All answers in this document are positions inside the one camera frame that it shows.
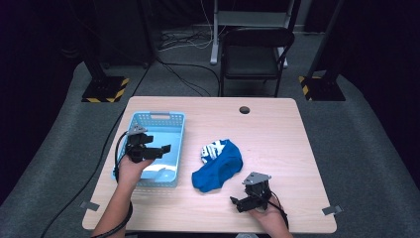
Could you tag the blue cloth with white pattern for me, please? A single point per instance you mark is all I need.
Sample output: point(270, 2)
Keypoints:
point(218, 172)

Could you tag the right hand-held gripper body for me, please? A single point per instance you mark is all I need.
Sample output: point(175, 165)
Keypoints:
point(258, 191)

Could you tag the black folding chair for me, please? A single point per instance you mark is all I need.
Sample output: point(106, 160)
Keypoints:
point(254, 59)

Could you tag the light blue plastic basket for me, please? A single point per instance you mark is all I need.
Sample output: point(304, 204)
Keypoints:
point(171, 139)

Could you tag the person's right hand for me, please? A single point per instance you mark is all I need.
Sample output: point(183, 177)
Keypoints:
point(269, 214)

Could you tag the black stand with striped base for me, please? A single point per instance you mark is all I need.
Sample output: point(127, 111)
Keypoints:
point(105, 89)
point(322, 87)

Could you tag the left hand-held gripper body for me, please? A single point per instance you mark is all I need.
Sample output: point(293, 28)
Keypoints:
point(137, 145)

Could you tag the person's left hand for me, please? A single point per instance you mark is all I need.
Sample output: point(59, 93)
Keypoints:
point(130, 172)

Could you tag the white metal stand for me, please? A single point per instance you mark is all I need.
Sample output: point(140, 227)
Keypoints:
point(216, 33)

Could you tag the grey tape piece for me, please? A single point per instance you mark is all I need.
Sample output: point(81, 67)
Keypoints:
point(89, 206)
point(332, 210)

